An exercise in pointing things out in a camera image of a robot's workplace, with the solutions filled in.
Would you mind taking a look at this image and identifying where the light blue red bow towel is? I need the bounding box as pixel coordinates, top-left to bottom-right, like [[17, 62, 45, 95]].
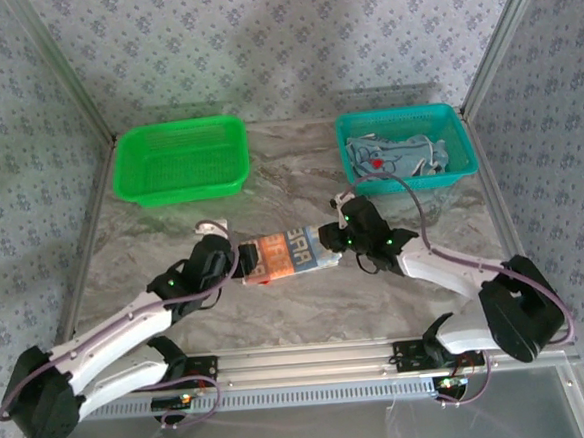
[[343, 129, 428, 182]]

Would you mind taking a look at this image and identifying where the orange blue lettered towel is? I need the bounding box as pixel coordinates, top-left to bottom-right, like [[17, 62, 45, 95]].
[[239, 222, 346, 288]]

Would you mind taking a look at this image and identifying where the green plastic basket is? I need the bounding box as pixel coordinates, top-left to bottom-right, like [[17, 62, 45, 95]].
[[107, 113, 254, 211]]

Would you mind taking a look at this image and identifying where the teal plastic basket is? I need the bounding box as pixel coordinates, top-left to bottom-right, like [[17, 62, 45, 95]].
[[332, 99, 481, 201]]

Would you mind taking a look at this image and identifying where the aluminium table side bar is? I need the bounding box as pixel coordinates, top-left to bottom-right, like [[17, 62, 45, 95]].
[[462, 105, 527, 263], [47, 135, 132, 347]]

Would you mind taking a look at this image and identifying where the small circuit board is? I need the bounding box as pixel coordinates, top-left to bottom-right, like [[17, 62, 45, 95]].
[[150, 392, 194, 411], [431, 373, 471, 393]]

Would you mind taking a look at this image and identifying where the purple camera cable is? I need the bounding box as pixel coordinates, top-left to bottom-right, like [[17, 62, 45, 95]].
[[351, 161, 578, 358], [0, 216, 251, 424]]

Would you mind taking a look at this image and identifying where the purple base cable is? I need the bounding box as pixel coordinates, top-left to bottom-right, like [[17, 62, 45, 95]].
[[156, 372, 223, 434], [435, 352, 498, 411]]

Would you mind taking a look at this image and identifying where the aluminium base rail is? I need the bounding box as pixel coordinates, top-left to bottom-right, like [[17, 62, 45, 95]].
[[70, 323, 582, 402]]

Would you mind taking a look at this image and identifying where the slotted grey cable duct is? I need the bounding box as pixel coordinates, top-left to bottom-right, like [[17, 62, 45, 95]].
[[78, 374, 444, 422]]

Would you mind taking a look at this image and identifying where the grey metal base plate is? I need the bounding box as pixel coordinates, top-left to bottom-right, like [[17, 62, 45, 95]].
[[33, 364, 584, 438]]

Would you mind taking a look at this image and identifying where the aluminium frame post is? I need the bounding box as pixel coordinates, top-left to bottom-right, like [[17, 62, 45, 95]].
[[450, 0, 557, 118]]

